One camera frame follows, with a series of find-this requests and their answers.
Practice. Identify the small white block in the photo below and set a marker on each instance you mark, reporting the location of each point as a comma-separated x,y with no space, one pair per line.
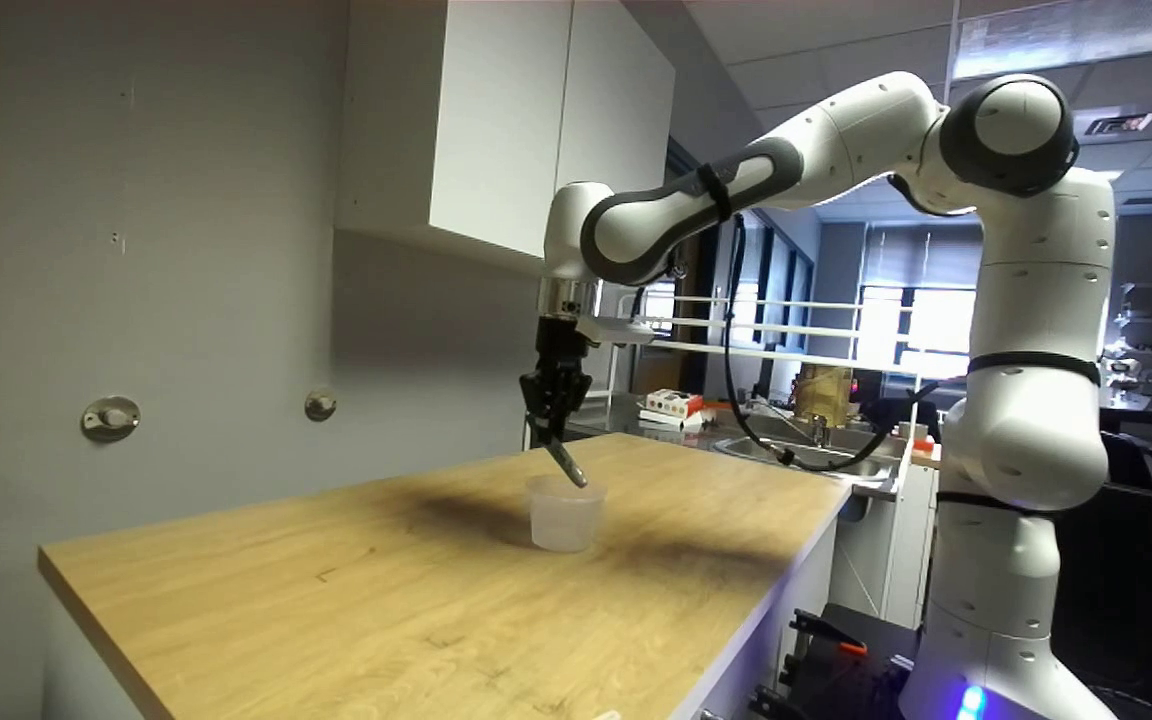
566,516

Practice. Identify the white wall cabinet body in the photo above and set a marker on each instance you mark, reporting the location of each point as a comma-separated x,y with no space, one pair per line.
384,121

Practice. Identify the round metal wall fixture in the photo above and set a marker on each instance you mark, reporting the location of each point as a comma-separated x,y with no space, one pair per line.
110,418
320,404

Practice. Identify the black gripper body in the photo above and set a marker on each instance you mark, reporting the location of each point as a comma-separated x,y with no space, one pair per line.
562,363

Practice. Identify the black and red device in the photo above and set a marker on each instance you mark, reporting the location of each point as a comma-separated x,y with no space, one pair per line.
825,657

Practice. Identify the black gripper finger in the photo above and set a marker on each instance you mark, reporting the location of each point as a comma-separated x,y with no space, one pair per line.
568,418
537,409

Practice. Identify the bright window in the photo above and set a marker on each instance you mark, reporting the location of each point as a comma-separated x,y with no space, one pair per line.
919,325

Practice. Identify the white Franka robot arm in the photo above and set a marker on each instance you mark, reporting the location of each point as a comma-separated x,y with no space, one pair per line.
1030,402

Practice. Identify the white metal rack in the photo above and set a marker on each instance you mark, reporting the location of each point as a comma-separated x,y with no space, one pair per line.
770,339

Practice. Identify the yellow brown object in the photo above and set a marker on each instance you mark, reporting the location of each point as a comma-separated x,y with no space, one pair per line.
820,393

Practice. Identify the ceiling light panel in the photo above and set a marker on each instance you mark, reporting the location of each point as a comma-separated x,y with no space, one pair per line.
1118,121

